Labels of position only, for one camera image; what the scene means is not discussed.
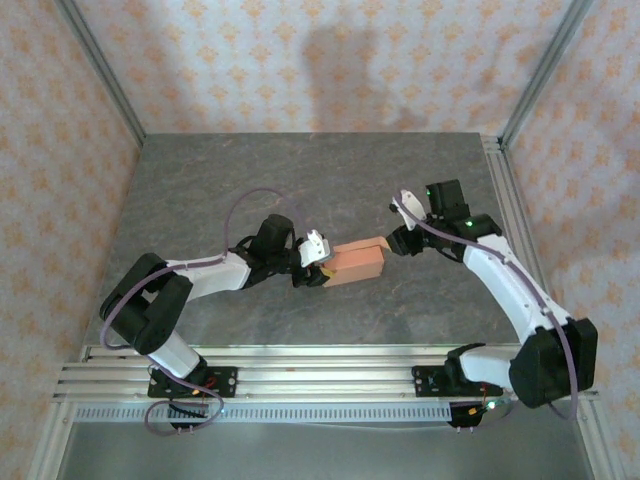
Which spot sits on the pink cardboard paper box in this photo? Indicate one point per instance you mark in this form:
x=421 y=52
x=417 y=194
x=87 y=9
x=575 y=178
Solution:
x=357 y=265

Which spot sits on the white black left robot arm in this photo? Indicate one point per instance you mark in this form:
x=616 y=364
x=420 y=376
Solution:
x=210 y=272

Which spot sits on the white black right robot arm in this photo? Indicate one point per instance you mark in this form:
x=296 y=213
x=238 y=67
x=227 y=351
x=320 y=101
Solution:
x=500 y=285

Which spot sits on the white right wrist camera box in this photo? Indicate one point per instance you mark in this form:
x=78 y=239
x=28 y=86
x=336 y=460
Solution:
x=411 y=207

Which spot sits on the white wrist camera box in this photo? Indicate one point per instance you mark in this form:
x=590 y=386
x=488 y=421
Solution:
x=315 y=247
x=411 y=207

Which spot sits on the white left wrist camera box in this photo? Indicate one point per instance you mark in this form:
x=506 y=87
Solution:
x=315 y=247

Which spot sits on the long aluminium side rail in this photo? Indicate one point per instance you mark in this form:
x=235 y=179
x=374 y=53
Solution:
x=510 y=190

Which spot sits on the wide aluminium mounting rail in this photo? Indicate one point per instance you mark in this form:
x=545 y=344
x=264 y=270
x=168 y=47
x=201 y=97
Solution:
x=325 y=372

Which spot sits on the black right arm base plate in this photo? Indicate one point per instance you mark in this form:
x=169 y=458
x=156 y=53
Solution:
x=427 y=381

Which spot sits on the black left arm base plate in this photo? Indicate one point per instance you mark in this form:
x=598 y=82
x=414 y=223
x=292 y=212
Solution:
x=222 y=381

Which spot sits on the aluminium frame post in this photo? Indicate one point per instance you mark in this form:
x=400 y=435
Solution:
x=542 y=75
x=107 y=80

